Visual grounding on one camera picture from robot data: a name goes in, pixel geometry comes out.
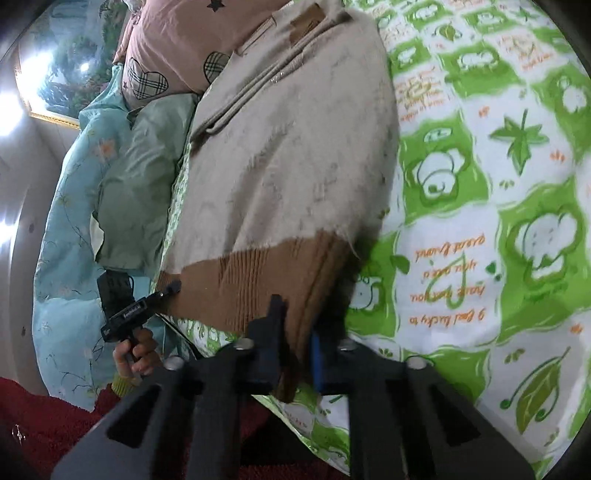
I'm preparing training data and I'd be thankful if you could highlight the green and white printed bedsheet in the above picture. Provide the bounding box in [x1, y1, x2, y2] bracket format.
[161, 0, 591, 476]

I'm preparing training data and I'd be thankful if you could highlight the person's left hand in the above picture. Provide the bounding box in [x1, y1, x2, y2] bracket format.
[113, 327, 160, 379]

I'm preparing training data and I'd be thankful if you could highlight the beige sweater with brown hem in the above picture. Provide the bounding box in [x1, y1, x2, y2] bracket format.
[158, 4, 403, 403]

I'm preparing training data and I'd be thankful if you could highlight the person's left forearm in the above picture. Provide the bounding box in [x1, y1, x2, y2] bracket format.
[111, 373, 145, 398]

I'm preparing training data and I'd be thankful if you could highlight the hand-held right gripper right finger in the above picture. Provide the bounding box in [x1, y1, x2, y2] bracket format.
[310, 330, 536, 480]

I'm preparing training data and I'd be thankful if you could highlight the light blue floral quilt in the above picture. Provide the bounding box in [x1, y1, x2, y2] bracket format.
[31, 64, 188, 412]

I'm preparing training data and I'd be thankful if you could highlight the pink pillow with plaid hearts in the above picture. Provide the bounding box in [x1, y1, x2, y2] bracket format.
[112, 0, 296, 112]

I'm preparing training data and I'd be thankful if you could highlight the framed landscape wall picture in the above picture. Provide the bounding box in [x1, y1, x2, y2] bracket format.
[14, 0, 133, 133]

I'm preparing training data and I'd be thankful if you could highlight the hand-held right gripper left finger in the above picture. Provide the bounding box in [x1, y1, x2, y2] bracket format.
[51, 294, 287, 480]

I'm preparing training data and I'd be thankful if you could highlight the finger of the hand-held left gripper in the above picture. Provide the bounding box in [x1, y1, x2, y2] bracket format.
[147, 280, 182, 309]

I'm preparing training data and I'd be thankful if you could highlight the black cable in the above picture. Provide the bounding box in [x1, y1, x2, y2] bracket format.
[154, 311, 205, 361]

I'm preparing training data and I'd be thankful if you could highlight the dark red cloth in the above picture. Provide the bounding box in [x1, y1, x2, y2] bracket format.
[0, 376, 349, 480]

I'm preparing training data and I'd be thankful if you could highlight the plain pale green pillow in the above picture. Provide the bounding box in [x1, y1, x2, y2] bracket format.
[93, 93, 200, 274]

